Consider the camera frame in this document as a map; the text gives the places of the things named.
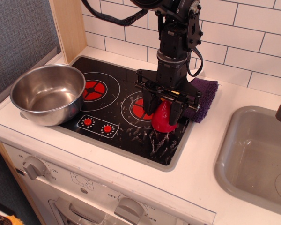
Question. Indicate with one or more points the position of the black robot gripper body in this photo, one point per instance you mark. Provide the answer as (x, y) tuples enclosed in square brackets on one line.
[(171, 75)]

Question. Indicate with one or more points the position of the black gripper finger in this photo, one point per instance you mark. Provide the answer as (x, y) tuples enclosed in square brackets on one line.
[(151, 101), (176, 110)]

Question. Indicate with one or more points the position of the red toy pepper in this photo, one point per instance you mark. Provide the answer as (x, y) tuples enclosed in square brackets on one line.
[(161, 118)]

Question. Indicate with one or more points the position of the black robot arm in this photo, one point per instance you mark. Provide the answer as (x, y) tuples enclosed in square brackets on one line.
[(179, 34)]

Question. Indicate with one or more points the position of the purple folded towel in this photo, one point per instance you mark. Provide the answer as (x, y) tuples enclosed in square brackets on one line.
[(208, 90)]

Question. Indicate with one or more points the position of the black toy stovetop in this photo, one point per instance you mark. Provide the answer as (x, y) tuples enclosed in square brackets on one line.
[(112, 117)]

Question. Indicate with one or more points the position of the grey toy sink basin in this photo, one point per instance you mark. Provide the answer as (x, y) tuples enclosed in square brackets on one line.
[(249, 163)]

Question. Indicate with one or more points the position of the stainless steel pot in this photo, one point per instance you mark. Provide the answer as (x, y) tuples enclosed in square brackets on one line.
[(49, 95)]

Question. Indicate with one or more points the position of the grey right oven knob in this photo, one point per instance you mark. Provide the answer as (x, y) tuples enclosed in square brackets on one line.
[(129, 210)]

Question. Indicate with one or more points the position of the grey oven knob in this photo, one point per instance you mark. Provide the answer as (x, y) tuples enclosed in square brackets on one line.
[(129, 210), (34, 167)]

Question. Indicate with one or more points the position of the wooden side panel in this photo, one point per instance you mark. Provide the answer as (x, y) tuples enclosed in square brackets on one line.
[(67, 15)]

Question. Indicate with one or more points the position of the white toy oven front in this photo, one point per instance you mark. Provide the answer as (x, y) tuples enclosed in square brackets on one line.
[(63, 197)]

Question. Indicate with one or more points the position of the grey left oven knob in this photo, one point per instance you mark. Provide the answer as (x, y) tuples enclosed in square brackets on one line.
[(34, 167)]

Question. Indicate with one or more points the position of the orange black striped object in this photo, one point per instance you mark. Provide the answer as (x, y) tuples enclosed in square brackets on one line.
[(10, 220)]

